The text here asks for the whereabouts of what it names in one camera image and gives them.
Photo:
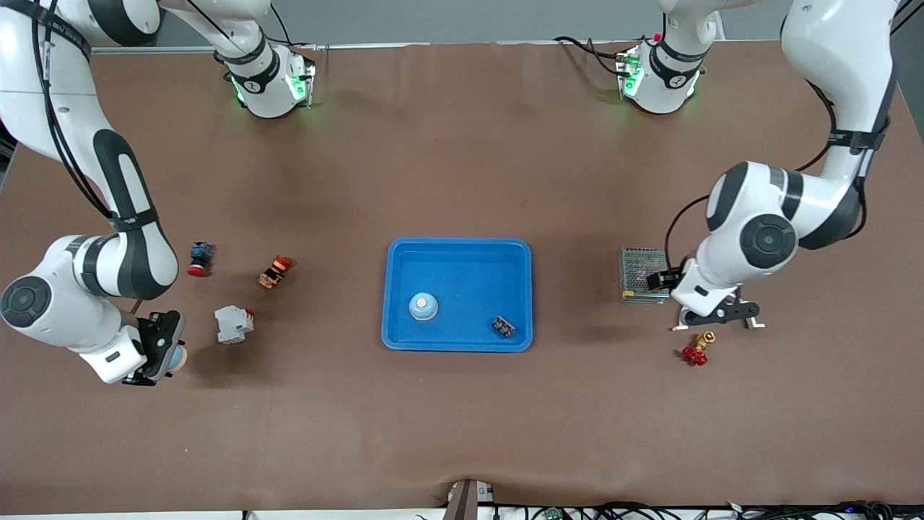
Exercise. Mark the blue call bell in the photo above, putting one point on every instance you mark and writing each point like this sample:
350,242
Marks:
179,359
423,307

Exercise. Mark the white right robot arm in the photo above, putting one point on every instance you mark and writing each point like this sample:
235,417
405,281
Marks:
29,87

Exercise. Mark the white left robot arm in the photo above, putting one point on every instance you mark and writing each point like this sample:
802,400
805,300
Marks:
830,43

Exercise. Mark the metal mesh power supply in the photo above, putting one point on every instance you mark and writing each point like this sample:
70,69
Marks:
639,271

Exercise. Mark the white circuit breaker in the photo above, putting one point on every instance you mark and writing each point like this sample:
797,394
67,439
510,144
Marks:
232,323

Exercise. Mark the white semicircular pipe clamp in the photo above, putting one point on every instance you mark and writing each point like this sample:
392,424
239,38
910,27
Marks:
756,323

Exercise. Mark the brass valve red handwheel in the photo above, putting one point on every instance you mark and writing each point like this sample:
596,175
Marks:
695,354

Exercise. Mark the red emergency stop button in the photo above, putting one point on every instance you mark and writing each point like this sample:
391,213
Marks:
200,258

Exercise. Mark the blue plastic tray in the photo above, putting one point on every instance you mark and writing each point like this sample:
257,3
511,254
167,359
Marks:
462,274

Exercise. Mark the brown table cover mat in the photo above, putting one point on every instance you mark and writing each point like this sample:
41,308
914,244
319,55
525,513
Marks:
462,419

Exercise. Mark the orange red selector switch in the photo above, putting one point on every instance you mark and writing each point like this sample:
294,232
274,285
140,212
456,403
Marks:
274,271

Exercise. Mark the aluminium table edge rail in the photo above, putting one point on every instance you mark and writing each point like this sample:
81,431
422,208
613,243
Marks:
180,49

